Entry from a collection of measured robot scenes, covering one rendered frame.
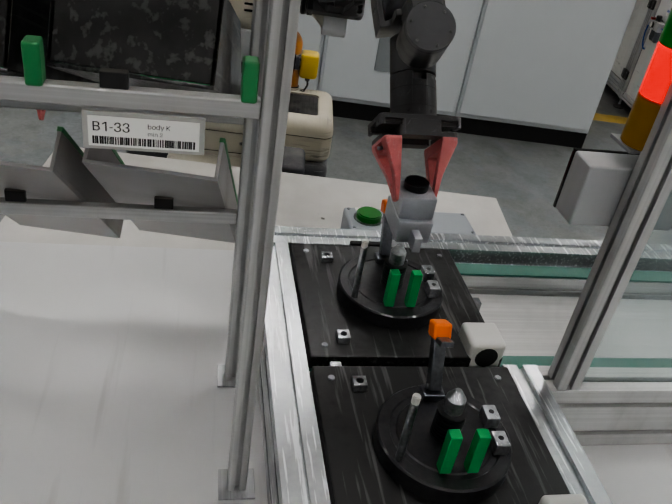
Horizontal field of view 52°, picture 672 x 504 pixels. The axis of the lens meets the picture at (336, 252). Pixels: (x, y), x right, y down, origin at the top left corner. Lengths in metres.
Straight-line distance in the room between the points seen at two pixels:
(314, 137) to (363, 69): 2.11
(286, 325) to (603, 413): 0.41
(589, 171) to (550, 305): 0.40
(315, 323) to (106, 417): 0.27
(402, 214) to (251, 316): 0.28
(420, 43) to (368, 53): 3.10
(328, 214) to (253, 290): 0.70
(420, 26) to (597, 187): 0.26
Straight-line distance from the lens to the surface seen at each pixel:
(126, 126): 0.54
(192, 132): 0.54
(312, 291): 0.91
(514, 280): 1.09
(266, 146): 0.54
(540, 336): 1.03
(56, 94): 0.54
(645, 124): 0.75
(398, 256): 0.88
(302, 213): 1.29
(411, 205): 0.83
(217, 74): 0.57
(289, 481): 0.70
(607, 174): 0.76
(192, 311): 1.03
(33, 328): 1.02
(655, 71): 0.74
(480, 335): 0.87
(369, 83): 3.95
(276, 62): 0.52
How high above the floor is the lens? 1.51
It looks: 33 degrees down
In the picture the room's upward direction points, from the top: 10 degrees clockwise
